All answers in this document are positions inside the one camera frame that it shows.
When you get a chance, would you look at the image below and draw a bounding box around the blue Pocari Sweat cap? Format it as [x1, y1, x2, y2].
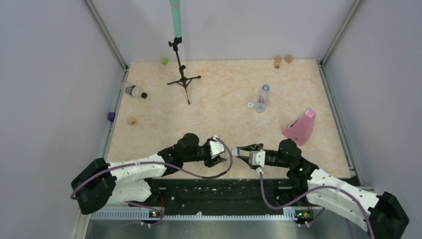
[231, 148, 240, 157]

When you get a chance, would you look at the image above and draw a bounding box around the clear plastic bottle white cap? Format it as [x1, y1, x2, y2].
[255, 84, 271, 113]

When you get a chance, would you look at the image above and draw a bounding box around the clear plastic bottle blue label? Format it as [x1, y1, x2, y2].
[220, 149, 232, 160]

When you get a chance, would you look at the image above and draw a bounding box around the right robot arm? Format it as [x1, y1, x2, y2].
[231, 139, 410, 239]

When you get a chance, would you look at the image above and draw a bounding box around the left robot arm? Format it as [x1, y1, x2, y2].
[70, 133, 233, 215]

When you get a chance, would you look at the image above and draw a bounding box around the small clear bottle black cap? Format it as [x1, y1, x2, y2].
[125, 85, 148, 99]

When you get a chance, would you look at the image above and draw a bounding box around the black tripod stand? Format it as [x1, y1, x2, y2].
[167, 37, 201, 105]

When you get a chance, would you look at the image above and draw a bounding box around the wooden cube with cross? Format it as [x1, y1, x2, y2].
[127, 117, 137, 125]

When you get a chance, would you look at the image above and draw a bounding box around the tall wooden block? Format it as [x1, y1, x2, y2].
[274, 55, 282, 69]

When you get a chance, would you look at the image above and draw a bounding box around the small wooden cube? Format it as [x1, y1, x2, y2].
[284, 55, 294, 64]

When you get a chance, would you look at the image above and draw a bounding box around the purple block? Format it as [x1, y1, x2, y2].
[107, 112, 116, 122]

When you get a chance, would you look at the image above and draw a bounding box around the green foam microphone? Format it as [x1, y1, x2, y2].
[169, 0, 182, 38]

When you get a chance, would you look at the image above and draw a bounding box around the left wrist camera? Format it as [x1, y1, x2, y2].
[208, 135, 226, 159]

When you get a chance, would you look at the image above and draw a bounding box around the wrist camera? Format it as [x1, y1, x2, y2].
[249, 149, 266, 169]
[208, 135, 226, 159]

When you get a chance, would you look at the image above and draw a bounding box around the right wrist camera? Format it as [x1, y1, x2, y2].
[249, 149, 266, 169]

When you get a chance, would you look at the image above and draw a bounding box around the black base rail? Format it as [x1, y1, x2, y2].
[143, 179, 283, 216]

